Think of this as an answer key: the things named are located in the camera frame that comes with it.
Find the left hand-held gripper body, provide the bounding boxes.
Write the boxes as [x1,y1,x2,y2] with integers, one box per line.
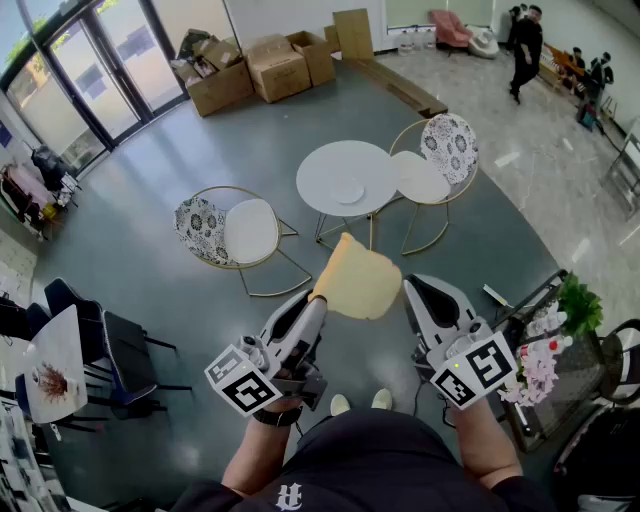
[204,329,330,419]

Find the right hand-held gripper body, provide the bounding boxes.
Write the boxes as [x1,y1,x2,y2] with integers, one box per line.
[412,321,519,412]

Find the yellow cloth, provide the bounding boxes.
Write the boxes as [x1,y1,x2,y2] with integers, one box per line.
[308,231,404,322]

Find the person's right forearm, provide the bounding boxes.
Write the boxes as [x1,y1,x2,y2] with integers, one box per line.
[448,387,525,494]

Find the person's left forearm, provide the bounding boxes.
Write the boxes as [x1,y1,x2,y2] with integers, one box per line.
[220,399,305,499]

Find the black and white patterned plate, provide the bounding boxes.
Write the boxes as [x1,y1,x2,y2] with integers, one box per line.
[388,112,481,258]

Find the black wristwatch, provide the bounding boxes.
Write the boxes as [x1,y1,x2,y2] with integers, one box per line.
[251,405,305,429]

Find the pink flower bouquet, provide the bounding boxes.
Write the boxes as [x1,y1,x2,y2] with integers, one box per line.
[498,344,560,409]

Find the clear bottle red cap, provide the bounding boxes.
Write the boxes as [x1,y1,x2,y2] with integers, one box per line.
[519,335,576,359]

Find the clear plastic bottle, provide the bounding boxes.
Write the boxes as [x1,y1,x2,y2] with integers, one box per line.
[529,309,569,336]

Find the black metal cart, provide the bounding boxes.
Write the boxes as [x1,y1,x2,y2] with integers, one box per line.
[493,269,619,454]

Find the green potted plant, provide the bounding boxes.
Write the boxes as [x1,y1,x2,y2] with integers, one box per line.
[556,271,604,337]

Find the person's black shirt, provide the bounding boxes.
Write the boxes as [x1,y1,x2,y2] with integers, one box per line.
[168,406,557,512]

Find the dark blue upholstered chair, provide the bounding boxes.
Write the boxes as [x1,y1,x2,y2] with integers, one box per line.
[43,276,107,369]
[101,309,194,422]

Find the white round table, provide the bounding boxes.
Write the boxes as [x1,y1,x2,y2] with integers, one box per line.
[295,140,402,252]

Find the black bag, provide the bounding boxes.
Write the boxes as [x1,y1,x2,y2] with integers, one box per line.
[551,404,640,502]

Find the white table floral print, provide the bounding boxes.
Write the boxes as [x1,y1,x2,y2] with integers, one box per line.
[21,303,91,427]

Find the dark green bag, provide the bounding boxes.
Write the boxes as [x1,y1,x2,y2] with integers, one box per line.
[575,99,602,133]

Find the large open cardboard box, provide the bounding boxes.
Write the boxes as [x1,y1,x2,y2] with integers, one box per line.
[185,59,256,119]

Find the closed cardboard box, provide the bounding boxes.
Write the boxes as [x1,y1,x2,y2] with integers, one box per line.
[242,33,313,105]

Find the tall open cardboard box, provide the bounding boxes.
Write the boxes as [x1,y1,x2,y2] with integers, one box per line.
[285,30,337,88]

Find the wooden sofa orange cushions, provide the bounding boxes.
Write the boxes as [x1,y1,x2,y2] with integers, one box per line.
[538,41,587,92]

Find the crumpled open cardboard box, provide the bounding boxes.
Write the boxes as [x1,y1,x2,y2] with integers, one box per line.
[176,28,244,77]

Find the pink armchair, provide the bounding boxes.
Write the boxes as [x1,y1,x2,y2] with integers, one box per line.
[430,9,474,52]

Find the flat cardboard panel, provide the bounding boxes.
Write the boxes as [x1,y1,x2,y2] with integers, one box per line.
[331,7,375,62]

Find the clothes rack with garments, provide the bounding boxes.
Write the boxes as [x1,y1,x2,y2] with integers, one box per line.
[0,144,82,242]

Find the glass entrance door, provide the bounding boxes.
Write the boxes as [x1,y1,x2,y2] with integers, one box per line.
[0,0,192,167]

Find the black cable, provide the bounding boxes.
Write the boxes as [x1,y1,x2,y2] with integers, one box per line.
[411,376,459,431]

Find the floral backed gold frame chair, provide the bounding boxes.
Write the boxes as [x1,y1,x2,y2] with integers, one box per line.
[172,185,314,299]

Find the black round frame chair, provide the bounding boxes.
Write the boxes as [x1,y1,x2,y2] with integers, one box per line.
[596,319,640,408]

